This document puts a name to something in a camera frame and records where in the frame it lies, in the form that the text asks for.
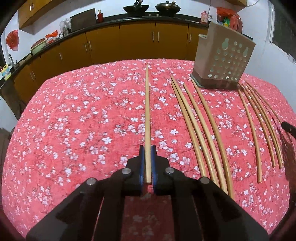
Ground red bags and bottles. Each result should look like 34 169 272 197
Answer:
217 7 243 33

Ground kitchen faucet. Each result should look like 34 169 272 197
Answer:
8 54 15 68

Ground wooden chopstick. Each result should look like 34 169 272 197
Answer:
245 80 281 123
171 75 219 185
238 89 262 183
239 84 276 168
171 80 208 177
191 78 234 199
144 65 152 184
242 84 283 169
183 84 228 193

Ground green pot with lid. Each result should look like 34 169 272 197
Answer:
30 38 47 55

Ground black wok left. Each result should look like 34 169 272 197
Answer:
123 0 149 16

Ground yellow detergent bottle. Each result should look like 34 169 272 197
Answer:
1 64 11 81

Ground beige perforated utensil holder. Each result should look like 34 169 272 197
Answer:
191 22 256 90

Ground red plastic bag on wall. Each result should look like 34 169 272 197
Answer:
6 30 20 51

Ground pink bottle on counter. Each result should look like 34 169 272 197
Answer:
200 11 208 24

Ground black wok with lid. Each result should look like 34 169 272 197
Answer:
155 1 181 16

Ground red floral tablecloth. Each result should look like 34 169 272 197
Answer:
2 59 295 236

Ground wooden kitchen cabinets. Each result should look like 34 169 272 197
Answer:
18 0 65 29
13 21 208 103

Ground red sauce bottle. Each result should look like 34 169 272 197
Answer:
97 9 103 23

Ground dark cutting board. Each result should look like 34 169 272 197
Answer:
70 9 96 32

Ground red white plastic bag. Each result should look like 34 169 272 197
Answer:
45 30 59 44

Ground wooden upper kitchen cabinets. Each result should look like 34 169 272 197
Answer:
18 0 65 29

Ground wooden lower kitchen cabinets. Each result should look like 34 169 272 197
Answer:
13 21 208 103

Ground clear plastic bag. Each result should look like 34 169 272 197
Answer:
60 19 71 36

